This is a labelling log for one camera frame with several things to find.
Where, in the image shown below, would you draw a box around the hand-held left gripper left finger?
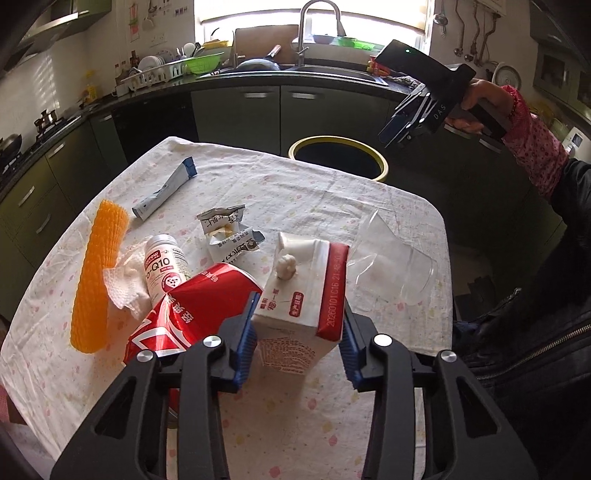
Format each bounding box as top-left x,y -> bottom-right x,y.
50,291 -> 262,480

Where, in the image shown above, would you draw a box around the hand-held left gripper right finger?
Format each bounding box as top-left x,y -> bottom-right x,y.
339,307 -> 540,480

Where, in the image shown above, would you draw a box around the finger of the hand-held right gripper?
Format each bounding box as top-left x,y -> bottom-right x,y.
378,113 -> 428,148
392,83 -> 433,120

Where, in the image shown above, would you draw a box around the yellow-rimmed dark trash bin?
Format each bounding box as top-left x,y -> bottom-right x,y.
287,135 -> 389,184

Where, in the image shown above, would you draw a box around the white and red milk carton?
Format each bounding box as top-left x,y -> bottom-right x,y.
252,232 -> 351,377

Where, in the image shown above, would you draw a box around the clear plastic cup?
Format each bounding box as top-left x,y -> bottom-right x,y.
346,209 -> 437,308

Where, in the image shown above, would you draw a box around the white paper towel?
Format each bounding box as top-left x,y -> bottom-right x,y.
102,244 -> 156,320

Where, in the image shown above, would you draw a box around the orange foam fruit net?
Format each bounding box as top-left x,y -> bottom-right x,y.
69,199 -> 130,354

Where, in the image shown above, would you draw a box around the person's right forearm pink sleeve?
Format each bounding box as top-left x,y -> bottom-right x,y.
501,84 -> 570,202

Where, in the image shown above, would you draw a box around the person's right hand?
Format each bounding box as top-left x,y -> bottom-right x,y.
444,78 -> 515,136

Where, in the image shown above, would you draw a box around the hanging metal ladles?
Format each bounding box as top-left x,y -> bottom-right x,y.
433,0 -> 495,65

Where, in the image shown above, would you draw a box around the white round plate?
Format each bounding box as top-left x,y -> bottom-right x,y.
496,64 -> 523,92

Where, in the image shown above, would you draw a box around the green plastic basket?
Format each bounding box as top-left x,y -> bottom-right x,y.
334,36 -> 376,50

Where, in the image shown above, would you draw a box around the steel kitchen sink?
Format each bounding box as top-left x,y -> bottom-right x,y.
256,65 -> 389,88

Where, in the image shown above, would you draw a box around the crumpled white snack wrapper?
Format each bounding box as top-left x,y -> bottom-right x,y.
197,204 -> 247,237
206,227 -> 266,267

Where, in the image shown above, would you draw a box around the white supplement bottle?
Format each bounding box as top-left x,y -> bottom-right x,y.
143,233 -> 192,306

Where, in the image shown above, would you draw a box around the white floral tablecloth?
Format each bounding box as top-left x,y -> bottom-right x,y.
0,136 -> 455,480

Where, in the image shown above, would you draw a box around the chrome kitchen faucet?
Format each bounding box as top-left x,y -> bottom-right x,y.
294,0 -> 348,68

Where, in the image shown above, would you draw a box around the dark frying pan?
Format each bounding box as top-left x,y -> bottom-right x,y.
237,44 -> 283,72

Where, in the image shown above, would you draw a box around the green base cabinets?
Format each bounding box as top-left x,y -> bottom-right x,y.
0,83 -> 568,324

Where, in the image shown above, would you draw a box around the brown cardboard board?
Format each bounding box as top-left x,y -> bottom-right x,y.
232,27 -> 302,66

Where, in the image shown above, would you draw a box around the blue and white toothpaste tube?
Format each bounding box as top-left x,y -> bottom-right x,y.
131,157 -> 199,220

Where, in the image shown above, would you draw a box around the green plastic colander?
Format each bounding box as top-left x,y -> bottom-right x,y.
184,51 -> 226,75

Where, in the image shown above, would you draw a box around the black countertop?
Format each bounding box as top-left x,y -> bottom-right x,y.
0,65 -> 573,195

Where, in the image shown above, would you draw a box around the white dish rack with dishes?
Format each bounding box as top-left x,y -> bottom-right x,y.
120,46 -> 188,92

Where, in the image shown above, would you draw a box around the yellow bottle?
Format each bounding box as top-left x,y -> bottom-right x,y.
82,69 -> 99,105

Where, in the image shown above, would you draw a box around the black gas stove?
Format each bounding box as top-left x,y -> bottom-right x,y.
0,110 -> 80,163

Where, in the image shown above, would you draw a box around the steel range hood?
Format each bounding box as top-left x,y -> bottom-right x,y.
17,0 -> 112,48

